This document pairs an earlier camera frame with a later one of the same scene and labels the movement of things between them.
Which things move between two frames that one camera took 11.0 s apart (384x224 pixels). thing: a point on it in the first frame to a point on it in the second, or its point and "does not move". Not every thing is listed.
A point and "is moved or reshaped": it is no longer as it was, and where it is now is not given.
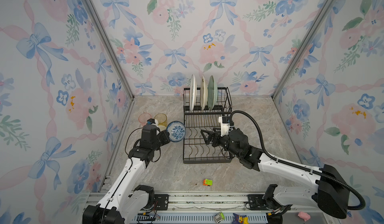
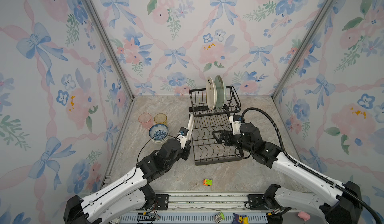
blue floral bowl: [177, 131] is moved or reshaped
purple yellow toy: [240, 219] does not move
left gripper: [164, 134] to [186, 150]
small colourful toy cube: [207, 182] does not move
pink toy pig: [304, 215] does not move
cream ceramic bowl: [162, 127] is moved or reshaped
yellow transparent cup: [162, 119] does not move
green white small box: [219, 217] does not move
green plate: [212, 92] to [220, 92]
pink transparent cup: [144, 117] does not move
